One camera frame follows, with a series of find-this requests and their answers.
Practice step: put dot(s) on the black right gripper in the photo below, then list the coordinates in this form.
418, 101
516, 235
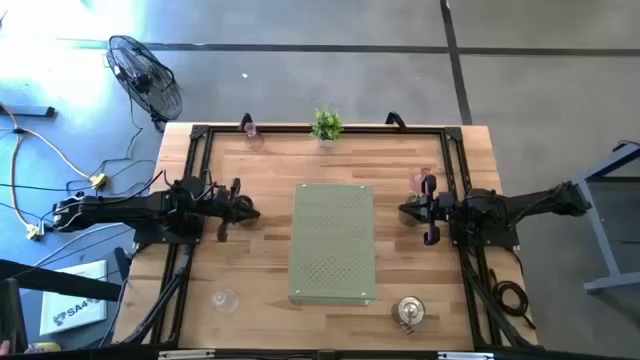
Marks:
442, 207

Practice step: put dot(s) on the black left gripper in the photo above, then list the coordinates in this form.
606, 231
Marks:
222, 210

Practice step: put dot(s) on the pink glass candle holder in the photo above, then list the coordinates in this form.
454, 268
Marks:
250, 130
417, 181

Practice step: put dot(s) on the clear glass candle holder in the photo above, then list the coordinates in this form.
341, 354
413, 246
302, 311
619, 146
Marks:
225, 301

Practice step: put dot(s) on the tin candle with brown tag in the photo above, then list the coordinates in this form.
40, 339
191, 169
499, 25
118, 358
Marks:
409, 310

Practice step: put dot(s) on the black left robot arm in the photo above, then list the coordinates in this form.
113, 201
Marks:
125, 210

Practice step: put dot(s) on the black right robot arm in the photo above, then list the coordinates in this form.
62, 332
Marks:
525, 202

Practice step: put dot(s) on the green perforated metal shelf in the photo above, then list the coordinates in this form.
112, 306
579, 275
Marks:
332, 250

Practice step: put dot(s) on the small potted green plant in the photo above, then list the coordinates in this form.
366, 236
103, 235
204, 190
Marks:
326, 125

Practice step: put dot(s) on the black floor fan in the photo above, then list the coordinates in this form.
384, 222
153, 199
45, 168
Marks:
145, 80

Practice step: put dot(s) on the white printed box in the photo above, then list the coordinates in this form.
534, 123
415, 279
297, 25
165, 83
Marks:
70, 300

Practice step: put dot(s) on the small yellow object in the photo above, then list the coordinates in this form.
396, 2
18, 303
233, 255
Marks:
46, 347

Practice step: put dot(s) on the black floor bar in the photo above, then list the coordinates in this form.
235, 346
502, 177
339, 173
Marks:
30, 111

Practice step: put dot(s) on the person's hand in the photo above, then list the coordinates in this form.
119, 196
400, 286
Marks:
4, 346

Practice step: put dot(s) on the black curved bracket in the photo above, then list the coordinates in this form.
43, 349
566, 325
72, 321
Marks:
396, 119
244, 119

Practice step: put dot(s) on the black aluminium table frame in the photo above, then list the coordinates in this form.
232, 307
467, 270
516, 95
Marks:
370, 129

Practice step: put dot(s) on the silver metal bracket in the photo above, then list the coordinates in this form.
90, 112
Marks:
465, 356
185, 355

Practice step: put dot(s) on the grey metal table frame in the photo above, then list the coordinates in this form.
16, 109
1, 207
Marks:
604, 240

